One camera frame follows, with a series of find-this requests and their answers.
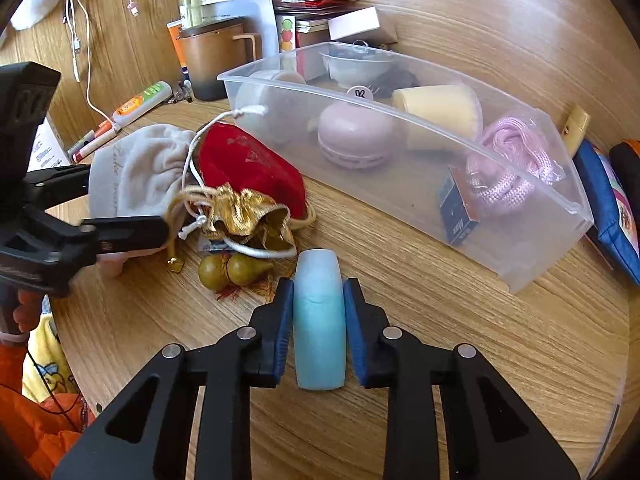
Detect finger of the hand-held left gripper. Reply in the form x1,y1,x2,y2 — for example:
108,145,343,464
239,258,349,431
22,164,93,206
75,214,171,262

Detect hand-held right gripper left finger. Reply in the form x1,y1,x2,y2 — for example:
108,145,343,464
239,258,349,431
52,277,295,480

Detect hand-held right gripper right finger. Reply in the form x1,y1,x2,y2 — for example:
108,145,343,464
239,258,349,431
343,278,581,480

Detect light blue plastic bottle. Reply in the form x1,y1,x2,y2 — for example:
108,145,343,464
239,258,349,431
292,249,347,391

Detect grey velvet drawstring pouch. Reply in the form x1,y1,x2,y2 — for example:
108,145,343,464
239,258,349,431
89,125,201,231

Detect small dark blue box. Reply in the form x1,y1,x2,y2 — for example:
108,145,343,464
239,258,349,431
436,167,481,247

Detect white round jar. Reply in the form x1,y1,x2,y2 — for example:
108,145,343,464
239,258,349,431
234,70,307,128

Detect clear plastic box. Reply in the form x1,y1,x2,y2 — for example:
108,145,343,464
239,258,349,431
216,41,595,295

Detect pink round macaron case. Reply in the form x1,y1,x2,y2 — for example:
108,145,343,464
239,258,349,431
317,101,396,168

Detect pink braided rope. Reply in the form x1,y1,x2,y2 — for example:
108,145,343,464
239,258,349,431
466,115,566,218

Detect pale yellow cup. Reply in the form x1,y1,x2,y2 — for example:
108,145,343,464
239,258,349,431
391,84,483,153

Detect wooden desktop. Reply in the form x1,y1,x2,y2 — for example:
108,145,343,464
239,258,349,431
0,0,640,480

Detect person's left hand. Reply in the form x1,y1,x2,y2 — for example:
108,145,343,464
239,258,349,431
7,290,45,345

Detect white leaflet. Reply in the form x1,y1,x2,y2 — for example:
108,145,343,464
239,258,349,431
27,117,71,172

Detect white orange marker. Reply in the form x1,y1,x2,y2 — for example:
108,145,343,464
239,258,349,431
67,130,113,162

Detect olive gourd charm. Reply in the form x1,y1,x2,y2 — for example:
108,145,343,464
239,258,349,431
198,252,275,293

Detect yellow printed cloth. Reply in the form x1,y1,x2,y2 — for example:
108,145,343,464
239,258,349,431
22,310,77,402

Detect gold fabric pouch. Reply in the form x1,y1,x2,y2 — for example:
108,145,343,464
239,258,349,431
167,184,296,261

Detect grey orange-label repellent bottle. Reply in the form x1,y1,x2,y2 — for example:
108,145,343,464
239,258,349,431
111,81,173,128

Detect red velvet pouch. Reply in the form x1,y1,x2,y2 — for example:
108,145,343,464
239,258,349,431
198,122,308,223

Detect orange sunscreen tube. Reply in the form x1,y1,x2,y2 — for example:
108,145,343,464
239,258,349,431
166,20,188,81

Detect brown mug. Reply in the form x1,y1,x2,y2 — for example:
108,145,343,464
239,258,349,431
178,30,262,102

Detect brown mug lid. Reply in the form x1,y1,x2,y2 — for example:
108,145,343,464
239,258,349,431
178,16,247,40

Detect yellow-green repellent water bottle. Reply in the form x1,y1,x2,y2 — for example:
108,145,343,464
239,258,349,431
179,0,203,28

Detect card with coloured dots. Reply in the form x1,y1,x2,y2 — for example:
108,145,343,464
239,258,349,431
279,14,297,54

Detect white floral bowl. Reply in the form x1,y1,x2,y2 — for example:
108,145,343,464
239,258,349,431
321,41,396,88

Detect blue fabric pouch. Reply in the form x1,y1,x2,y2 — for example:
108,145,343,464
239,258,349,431
572,140,640,286

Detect pile of booklets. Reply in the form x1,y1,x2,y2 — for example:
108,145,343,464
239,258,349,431
272,0,361,36

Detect brown cardboard box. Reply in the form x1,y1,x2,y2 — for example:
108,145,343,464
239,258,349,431
350,24,399,52

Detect beige wooden piece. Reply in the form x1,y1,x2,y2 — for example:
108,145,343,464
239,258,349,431
562,105,592,157

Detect white small box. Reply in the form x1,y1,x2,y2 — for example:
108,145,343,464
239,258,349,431
327,6,379,41

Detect dark pouch with orange trim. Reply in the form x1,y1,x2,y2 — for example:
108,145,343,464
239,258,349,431
609,141,640,187

